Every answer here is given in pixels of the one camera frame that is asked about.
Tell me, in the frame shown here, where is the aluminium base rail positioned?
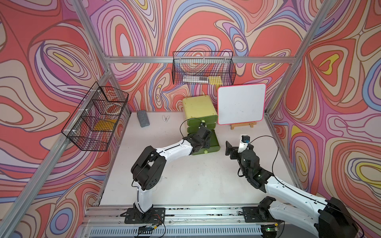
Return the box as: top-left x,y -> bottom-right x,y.
74,203 -> 337,238

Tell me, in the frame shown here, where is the green drawer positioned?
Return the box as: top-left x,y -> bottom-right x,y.
187,115 -> 218,127
187,123 -> 216,133
192,130 -> 221,156

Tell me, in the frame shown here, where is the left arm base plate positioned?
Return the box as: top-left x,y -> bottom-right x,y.
120,207 -> 166,225

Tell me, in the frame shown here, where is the wooden easel stand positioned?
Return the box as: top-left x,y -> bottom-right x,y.
230,122 -> 257,130

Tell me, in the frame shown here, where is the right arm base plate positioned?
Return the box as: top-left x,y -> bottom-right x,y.
242,206 -> 283,223

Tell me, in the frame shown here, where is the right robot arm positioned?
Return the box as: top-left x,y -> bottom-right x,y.
225,141 -> 362,238

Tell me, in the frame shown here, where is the yellow green drawer cabinet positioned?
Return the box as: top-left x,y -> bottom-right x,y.
182,95 -> 217,119

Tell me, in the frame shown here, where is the pink framed whiteboard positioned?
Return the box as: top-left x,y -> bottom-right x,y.
217,83 -> 266,125

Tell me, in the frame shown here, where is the grey sponge block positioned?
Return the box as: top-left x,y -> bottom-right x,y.
137,110 -> 150,128

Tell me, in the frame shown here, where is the back black wire basket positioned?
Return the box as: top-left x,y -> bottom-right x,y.
172,50 -> 237,86

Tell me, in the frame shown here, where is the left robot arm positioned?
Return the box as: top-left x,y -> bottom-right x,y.
131,125 -> 212,214

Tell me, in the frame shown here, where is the left black wire basket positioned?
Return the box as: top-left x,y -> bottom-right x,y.
61,82 -> 129,151

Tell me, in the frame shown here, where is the black wire basket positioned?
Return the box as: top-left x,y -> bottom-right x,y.
172,50 -> 237,86
61,82 -> 129,151

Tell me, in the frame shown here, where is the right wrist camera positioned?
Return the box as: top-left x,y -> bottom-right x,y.
238,135 -> 250,153

